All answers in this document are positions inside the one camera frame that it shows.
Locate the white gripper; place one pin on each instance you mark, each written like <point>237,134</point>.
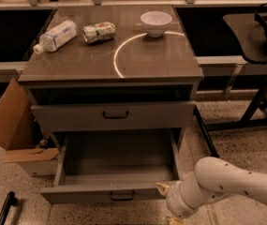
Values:
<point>172,199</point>

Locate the grey drawer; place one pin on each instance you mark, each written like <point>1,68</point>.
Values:
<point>113,116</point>
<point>114,166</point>

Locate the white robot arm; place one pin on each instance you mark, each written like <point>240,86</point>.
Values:
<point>212,181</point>

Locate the grey top drawer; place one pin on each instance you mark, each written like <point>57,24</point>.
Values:
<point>113,116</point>

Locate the grey drawer cabinet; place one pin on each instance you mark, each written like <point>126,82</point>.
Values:
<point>130,68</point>

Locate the black bar on floor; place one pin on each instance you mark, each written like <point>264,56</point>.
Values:
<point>10,200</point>

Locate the brown cardboard box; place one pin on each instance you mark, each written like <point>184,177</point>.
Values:
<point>21,136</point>

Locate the white ceramic bowl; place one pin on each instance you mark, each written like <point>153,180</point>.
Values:
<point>155,23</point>

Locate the crushed green white can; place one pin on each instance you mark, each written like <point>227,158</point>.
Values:
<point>98,32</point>

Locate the black side table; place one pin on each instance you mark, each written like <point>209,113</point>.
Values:
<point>251,32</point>

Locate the clear plastic water bottle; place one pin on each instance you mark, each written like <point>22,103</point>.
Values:
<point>57,37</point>

